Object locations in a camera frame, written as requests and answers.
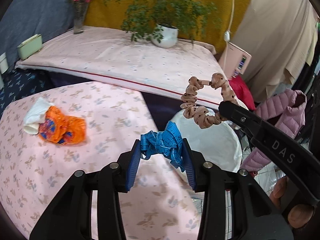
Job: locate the navy floral cloth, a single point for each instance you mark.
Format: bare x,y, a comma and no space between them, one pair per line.
20,82

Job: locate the bin with white plastic bag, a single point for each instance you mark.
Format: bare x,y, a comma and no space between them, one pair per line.
225,150

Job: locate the glass vase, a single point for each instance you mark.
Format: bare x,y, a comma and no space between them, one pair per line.
80,20

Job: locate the beige polka-dot scrunchie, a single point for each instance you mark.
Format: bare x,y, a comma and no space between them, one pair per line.
190,112

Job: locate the pale green storage box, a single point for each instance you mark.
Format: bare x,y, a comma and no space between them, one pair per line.
30,46

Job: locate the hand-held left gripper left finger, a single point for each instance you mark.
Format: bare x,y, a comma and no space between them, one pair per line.
132,166

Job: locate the red cloth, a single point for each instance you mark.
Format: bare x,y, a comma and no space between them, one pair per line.
243,92

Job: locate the white sock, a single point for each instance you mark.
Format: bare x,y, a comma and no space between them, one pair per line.
37,112

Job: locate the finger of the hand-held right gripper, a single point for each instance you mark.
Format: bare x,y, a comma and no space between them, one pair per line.
233,113

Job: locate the blue-grey backdrop cloth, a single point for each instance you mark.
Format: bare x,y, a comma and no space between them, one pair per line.
37,7

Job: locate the orange patterned cloth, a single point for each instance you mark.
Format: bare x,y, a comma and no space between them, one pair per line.
72,127

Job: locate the mustard yellow backdrop cloth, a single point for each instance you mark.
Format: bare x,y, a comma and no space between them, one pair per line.
110,12

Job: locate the green plant in white pot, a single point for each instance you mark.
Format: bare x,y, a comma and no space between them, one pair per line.
166,36

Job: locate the pink puffer jacket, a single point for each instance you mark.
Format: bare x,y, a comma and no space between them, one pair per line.
282,110

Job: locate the dark purple cloth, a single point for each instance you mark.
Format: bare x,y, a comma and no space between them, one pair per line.
160,105

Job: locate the pink floral tablecloth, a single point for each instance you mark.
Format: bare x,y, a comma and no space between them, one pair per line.
62,170

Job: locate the person's right hand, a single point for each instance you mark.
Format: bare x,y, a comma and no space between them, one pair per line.
300,215

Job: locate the white round jar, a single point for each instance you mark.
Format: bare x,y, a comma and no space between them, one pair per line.
3,63

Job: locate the pink box device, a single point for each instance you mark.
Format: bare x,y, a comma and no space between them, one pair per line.
232,60

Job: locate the beige curtain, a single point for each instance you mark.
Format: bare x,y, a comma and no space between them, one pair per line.
275,42

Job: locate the blue measuring tape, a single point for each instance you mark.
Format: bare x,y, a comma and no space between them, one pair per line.
165,140

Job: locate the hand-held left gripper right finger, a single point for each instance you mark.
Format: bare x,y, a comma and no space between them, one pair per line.
188,166

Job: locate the pink speckled bed sheet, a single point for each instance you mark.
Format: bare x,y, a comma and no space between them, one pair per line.
125,55

